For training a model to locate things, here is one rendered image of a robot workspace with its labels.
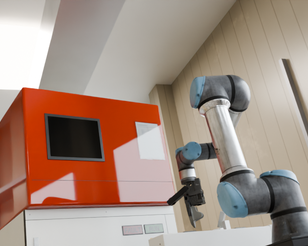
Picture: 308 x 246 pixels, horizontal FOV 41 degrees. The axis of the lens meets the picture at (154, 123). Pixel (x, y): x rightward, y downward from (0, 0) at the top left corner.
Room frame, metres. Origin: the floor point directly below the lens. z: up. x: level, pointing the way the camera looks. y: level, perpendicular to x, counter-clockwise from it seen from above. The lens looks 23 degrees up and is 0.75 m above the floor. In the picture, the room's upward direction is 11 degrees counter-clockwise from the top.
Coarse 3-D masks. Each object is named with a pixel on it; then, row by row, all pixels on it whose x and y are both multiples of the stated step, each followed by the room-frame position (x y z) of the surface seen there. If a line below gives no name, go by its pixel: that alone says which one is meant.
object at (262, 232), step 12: (240, 228) 1.69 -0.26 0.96; (252, 228) 1.73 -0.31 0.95; (264, 228) 1.77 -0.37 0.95; (156, 240) 1.49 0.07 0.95; (168, 240) 1.47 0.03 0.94; (180, 240) 1.50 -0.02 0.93; (192, 240) 1.53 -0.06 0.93; (204, 240) 1.57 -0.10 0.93; (216, 240) 1.60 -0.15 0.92; (228, 240) 1.64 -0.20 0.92; (240, 240) 1.68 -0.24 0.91; (252, 240) 1.72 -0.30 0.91; (264, 240) 1.76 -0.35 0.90
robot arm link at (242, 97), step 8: (240, 80) 1.37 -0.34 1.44; (240, 88) 1.37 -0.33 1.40; (248, 88) 1.41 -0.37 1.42; (240, 96) 1.39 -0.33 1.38; (248, 96) 1.42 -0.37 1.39; (232, 104) 1.42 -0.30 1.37; (240, 104) 1.44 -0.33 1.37; (248, 104) 1.47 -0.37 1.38; (232, 112) 1.50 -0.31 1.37; (240, 112) 1.49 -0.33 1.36; (232, 120) 1.55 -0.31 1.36; (208, 144) 1.75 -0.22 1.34
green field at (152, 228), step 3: (147, 225) 2.17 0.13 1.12; (150, 225) 2.19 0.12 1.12; (153, 225) 2.20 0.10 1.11; (156, 225) 2.21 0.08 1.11; (159, 225) 2.22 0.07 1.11; (147, 228) 2.17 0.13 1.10; (150, 228) 2.18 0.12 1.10; (153, 228) 2.19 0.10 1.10; (156, 228) 2.21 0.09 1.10; (159, 228) 2.22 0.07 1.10; (162, 228) 2.23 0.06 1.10; (147, 231) 2.17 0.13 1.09; (150, 231) 2.18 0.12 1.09; (153, 231) 2.19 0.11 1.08; (156, 231) 2.21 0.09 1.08; (159, 231) 2.22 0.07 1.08; (162, 231) 2.23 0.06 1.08
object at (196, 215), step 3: (192, 207) 1.84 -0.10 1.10; (195, 207) 1.84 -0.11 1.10; (192, 210) 1.84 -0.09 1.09; (195, 210) 1.84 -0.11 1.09; (192, 213) 1.84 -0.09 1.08; (195, 213) 1.84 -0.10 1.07; (198, 213) 1.84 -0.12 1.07; (201, 213) 1.84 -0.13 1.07; (189, 216) 1.84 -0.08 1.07; (192, 216) 1.84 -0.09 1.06; (195, 216) 1.84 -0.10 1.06; (198, 216) 1.84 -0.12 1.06; (201, 216) 1.84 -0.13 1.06; (192, 219) 1.84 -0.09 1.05; (195, 219) 1.85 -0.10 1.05; (192, 222) 1.85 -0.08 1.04; (192, 225) 1.86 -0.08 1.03
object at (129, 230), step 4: (124, 228) 2.09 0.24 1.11; (128, 228) 2.10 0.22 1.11; (132, 228) 2.12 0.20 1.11; (136, 228) 2.13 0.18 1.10; (140, 228) 2.15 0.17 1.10; (124, 232) 2.09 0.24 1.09; (128, 232) 2.10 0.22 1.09; (132, 232) 2.12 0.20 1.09; (136, 232) 2.13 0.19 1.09; (140, 232) 2.15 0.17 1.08
